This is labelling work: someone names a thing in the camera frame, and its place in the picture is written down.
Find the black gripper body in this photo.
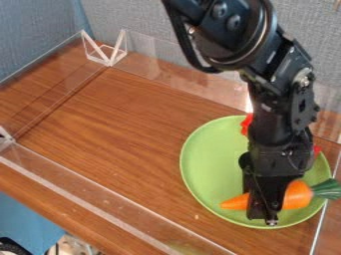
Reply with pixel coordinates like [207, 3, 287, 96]
[238, 142, 317, 182]

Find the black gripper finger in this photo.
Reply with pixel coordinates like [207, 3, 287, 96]
[242, 173, 293, 226]

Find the orange toy carrot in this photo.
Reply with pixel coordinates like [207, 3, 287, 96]
[219, 178, 341, 210]

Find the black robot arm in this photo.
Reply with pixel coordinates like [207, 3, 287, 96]
[162, 0, 319, 226]

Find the red rectangular block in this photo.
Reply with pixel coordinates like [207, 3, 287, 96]
[239, 114, 321, 157]

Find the green plate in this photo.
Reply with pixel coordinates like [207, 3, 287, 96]
[179, 116, 325, 229]

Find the clear acrylic enclosure wall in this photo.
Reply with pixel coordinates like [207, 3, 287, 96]
[0, 35, 341, 255]

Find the black cable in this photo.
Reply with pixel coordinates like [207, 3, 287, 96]
[167, 9, 223, 74]

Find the clear acrylic corner bracket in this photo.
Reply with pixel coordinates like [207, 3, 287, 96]
[81, 30, 128, 67]

